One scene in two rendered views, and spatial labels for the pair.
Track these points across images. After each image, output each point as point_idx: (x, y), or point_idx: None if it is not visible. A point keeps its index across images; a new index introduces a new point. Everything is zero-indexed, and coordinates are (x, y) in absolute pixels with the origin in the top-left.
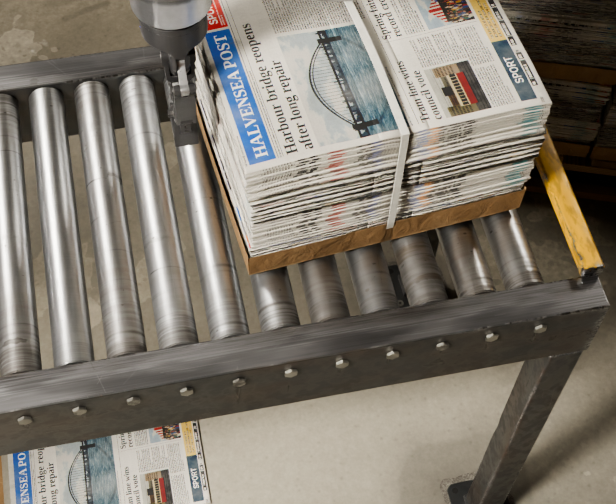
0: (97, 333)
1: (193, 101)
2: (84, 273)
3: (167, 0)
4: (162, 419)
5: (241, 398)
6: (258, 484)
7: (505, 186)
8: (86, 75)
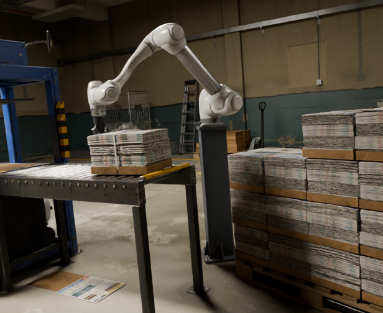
0: (119, 273)
1: (96, 134)
2: None
3: (91, 108)
4: (59, 195)
5: (71, 192)
6: (109, 305)
7: (141, 164)
8: None
